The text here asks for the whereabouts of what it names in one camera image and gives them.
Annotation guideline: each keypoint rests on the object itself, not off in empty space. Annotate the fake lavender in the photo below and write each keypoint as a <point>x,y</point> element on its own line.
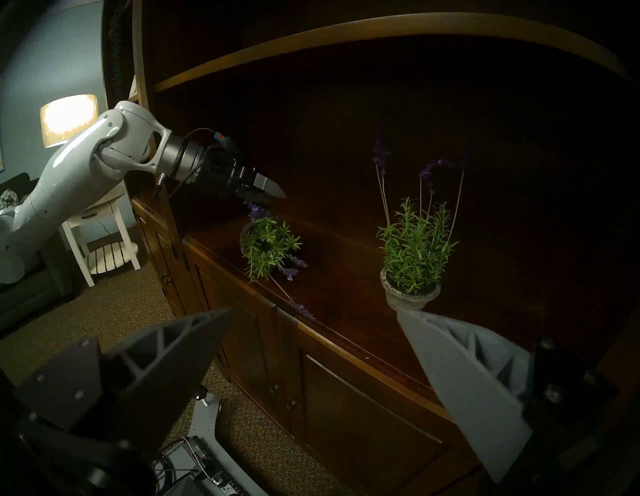
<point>267,247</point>
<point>415,250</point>

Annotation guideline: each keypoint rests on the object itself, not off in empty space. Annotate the dark green sofa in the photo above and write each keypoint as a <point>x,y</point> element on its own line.
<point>30,290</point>

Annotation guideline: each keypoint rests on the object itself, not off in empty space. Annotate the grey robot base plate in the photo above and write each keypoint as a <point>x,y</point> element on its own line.
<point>210,425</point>

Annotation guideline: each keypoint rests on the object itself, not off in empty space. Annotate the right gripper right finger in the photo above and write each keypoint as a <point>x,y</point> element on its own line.
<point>470,390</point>

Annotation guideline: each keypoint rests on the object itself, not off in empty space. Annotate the black power strip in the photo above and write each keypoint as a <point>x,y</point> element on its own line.
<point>220,477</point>

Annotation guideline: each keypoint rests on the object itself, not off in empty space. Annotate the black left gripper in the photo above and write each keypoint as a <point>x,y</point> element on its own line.
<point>225,170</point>

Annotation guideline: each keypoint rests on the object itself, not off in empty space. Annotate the black base knob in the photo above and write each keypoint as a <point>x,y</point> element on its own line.
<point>201,395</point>

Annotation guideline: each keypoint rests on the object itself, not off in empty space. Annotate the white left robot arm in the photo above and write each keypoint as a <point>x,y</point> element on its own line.
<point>70,175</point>

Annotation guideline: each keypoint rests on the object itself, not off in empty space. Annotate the lit table lamp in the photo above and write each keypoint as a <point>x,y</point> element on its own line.
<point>70,117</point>

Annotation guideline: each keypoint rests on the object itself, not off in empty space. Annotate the dark trailing plant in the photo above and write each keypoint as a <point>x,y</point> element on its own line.
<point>112,50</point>

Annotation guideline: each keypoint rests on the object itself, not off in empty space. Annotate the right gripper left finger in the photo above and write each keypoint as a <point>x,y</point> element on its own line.
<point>150,370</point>

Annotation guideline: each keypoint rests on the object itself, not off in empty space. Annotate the white slatted wooden chair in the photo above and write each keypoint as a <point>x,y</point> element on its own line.
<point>105,250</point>

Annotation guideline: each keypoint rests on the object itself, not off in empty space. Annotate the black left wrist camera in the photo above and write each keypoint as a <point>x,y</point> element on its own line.
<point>225,141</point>

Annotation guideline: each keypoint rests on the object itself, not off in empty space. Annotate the dark wooden shelf cabinet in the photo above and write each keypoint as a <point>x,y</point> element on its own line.
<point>400,125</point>

